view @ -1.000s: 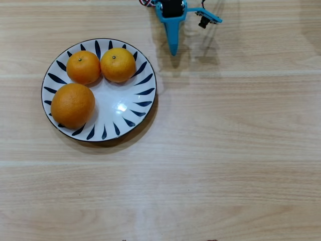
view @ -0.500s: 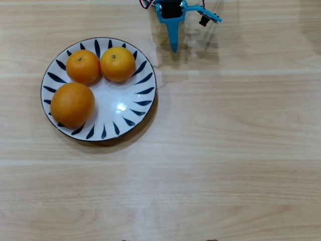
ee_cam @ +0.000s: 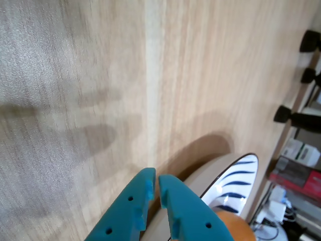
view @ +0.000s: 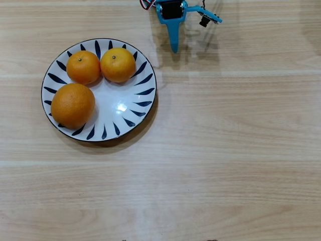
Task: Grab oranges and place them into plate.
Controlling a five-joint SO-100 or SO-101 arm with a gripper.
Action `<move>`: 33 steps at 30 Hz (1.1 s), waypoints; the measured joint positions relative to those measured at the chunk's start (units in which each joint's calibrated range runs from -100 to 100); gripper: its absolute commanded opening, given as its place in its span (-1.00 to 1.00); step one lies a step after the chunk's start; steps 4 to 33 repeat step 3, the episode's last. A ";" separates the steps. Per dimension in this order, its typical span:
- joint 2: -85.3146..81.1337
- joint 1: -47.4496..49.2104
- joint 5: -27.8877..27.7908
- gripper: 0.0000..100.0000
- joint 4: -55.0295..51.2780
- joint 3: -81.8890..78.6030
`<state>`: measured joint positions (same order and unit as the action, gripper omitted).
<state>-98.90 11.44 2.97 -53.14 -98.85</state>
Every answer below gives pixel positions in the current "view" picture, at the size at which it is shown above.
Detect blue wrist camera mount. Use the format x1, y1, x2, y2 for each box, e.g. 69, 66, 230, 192
187, 5, 223, 28

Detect red white servo wires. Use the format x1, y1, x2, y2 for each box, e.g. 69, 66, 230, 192
139, 0, 157, 12

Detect medium orange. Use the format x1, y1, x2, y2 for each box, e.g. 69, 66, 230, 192
66, 50, 101, 85

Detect white plate with blue strokes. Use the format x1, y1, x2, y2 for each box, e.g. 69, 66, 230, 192
41, 38, 157, 142

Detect large orange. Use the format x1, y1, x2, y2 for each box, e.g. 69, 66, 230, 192
50, 83, 96, 130

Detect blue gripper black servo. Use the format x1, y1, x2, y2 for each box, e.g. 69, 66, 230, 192
155, 0, 189, 54

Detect small orange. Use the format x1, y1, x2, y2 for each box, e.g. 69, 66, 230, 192
100, 47, 136, 83

